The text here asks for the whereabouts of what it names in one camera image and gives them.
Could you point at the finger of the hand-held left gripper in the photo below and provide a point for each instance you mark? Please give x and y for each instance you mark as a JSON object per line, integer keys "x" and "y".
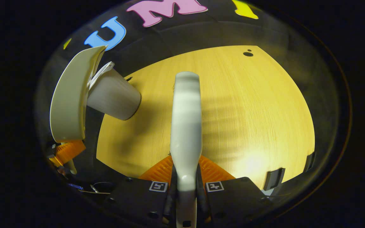
{"x": 55, "y": 161}
{"x": 71, "y": 150}

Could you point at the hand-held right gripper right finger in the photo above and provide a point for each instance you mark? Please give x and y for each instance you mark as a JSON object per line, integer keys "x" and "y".
{"x": 233, "y": 198}

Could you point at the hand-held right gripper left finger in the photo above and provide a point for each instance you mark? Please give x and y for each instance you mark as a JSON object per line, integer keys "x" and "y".
{"x": 138, "y": 196}

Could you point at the white dustpan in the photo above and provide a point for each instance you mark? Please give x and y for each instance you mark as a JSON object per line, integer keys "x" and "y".
{"x": 70, "y": 98}

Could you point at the white garbage bin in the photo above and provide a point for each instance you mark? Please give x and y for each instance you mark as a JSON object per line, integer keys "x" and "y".
{"x": 116, "y": 98}

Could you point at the wooden desktop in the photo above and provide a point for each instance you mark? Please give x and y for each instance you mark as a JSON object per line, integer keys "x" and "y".
{"x": 249, "y": 110}

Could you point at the black desk bracket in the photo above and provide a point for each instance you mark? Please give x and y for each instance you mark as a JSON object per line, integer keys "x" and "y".
{"x": 273, "y": 179}
{"x": 309, "y": 162}

